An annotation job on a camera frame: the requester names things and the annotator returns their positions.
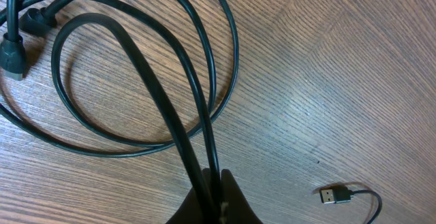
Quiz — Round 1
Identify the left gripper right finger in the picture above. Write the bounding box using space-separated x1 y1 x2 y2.
221 169 262 224

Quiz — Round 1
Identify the thin black USB cable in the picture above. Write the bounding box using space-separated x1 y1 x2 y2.
318 185 383 224

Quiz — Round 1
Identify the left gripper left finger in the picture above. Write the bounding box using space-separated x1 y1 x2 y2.
166 188 213 224

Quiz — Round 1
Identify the thick black USB cable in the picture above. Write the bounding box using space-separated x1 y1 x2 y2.
0 0 240 224

